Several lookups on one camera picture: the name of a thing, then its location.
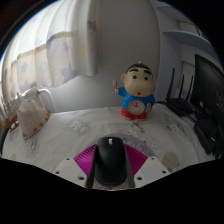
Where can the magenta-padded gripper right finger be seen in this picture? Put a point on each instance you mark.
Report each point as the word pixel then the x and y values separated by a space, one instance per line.
pixel 137 159

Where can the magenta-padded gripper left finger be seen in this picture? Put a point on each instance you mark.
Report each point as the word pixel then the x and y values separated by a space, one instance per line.
pixel 83 160

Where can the black computer mouse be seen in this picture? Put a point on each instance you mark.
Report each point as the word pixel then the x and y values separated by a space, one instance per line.
pixel 110 161

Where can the white printed tablecloth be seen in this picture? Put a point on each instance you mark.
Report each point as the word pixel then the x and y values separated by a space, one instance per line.
pixel 66 136

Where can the cartoon boy clock figurine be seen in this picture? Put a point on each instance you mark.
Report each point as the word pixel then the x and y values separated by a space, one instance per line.
pixel 136 96

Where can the large white conch shell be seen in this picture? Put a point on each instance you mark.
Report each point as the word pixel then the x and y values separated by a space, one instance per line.
pixel 31 118

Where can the black router with antennas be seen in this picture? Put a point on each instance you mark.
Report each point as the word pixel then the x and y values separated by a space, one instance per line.
pixel 180 106

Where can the black monitor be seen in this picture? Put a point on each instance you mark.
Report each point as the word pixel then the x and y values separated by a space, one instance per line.
pixel 208 90

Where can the white star-print curtain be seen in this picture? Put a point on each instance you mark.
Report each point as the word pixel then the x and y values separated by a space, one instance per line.
pixel 43 50

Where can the white wall shelf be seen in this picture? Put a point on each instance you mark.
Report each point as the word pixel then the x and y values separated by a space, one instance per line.
pixel 186 38

